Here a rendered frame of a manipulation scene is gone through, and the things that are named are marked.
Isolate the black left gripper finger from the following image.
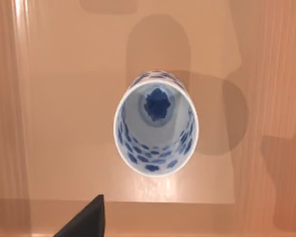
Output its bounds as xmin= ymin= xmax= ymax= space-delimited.
xmin=53 ymin=194 xmax=107 ymax=237

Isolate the blue and white cup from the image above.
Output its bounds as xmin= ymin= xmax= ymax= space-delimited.
xmin=112 ymin=69 xmax=200 ymax=178

